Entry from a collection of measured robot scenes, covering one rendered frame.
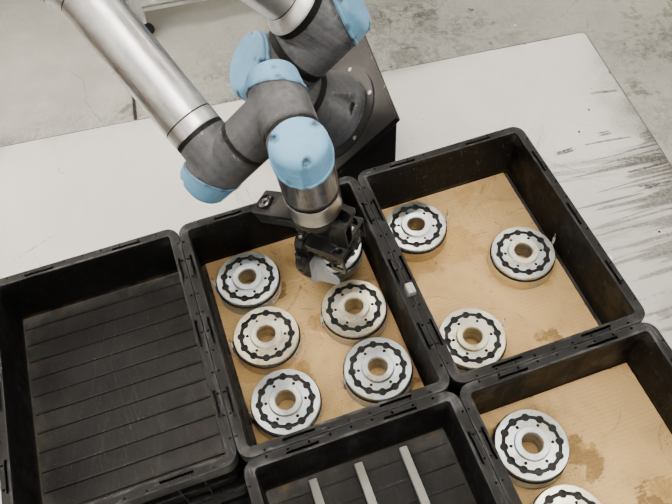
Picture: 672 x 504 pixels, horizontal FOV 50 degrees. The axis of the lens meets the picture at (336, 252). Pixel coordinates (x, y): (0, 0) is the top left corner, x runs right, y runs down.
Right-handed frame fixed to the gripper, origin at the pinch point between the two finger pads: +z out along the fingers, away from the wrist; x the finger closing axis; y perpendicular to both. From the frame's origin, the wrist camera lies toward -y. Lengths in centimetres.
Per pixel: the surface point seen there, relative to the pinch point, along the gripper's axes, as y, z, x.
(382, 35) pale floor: -55, 108, 137
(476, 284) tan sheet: 23.7, 5.4, 8.3
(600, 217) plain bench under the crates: 39, 23, 38
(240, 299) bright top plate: -8.9, -0.4, -10.8
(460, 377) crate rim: 27.7, -7.5, -11.0
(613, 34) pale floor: 25, 113, 170
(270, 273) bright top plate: -6.9, 0.5, -4.6
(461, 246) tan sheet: 18.9, 6.2, 14.2
